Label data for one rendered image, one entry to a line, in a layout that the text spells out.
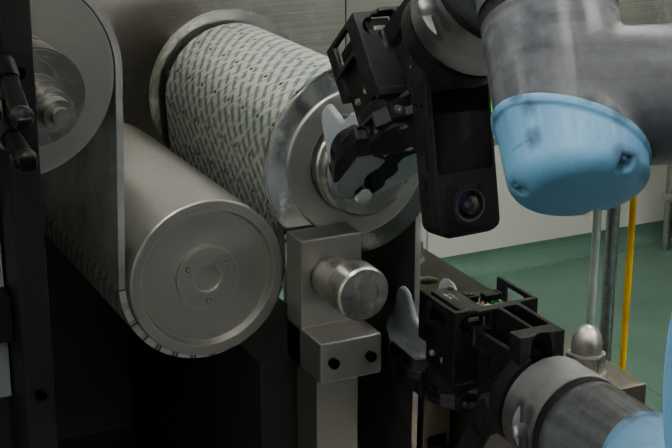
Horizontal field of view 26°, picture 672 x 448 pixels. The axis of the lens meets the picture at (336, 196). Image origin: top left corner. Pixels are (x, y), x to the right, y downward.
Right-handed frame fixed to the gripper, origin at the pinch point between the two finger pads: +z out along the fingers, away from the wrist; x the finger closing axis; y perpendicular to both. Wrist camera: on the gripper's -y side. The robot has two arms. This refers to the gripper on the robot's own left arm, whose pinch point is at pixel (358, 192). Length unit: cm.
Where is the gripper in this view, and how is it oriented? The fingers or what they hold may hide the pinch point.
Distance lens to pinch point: 105.2
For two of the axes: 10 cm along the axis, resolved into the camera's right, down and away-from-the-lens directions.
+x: -9.0, 1.3, -4.2
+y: -2.8, -9.0, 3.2
